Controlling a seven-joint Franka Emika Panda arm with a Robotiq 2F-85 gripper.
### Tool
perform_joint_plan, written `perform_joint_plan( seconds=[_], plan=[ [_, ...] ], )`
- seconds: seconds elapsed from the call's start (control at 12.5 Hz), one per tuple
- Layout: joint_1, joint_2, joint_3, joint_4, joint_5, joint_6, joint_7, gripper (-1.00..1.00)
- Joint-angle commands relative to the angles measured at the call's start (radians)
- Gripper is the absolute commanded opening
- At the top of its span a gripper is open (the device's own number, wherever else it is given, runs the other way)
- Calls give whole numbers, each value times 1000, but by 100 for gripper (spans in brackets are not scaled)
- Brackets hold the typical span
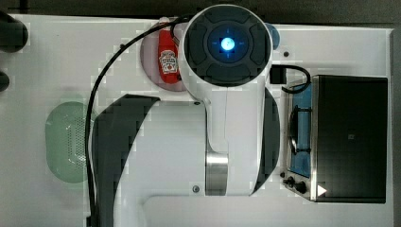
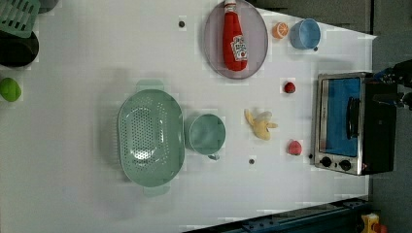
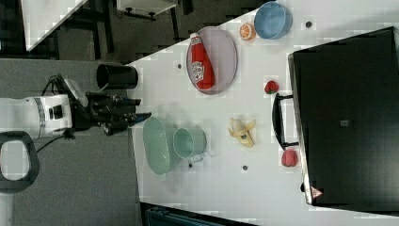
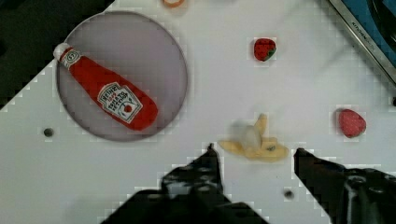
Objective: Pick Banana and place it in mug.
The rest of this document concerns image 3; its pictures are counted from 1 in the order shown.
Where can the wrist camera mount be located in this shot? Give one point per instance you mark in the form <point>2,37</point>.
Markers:
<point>75,91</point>

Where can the black cylinder container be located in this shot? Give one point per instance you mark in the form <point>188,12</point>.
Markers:
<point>116,77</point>

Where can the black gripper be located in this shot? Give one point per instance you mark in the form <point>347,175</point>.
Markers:
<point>104,110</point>

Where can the blue bowl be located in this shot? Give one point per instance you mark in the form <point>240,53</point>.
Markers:
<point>273,21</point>

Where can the small red strawberry toy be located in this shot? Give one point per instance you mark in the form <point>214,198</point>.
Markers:
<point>271,87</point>

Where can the red pepper toy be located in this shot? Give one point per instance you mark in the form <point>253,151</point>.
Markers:
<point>289,158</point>

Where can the black toaster oven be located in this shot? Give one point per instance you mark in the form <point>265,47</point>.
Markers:
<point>345,96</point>

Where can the red ketchup bottle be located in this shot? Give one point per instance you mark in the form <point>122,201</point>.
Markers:
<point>202,68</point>

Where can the orange half toy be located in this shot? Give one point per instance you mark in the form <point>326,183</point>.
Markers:
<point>247,31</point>

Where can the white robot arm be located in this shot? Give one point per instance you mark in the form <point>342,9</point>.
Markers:
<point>23,121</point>

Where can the grey round plate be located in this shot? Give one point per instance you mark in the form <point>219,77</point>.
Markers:
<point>223,55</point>

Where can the green colander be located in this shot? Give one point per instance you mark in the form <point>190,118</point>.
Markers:
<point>158,143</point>

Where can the peeled toy banana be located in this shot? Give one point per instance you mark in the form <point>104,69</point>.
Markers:
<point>241,132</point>

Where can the green mug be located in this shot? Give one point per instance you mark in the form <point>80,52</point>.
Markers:
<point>190,143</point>

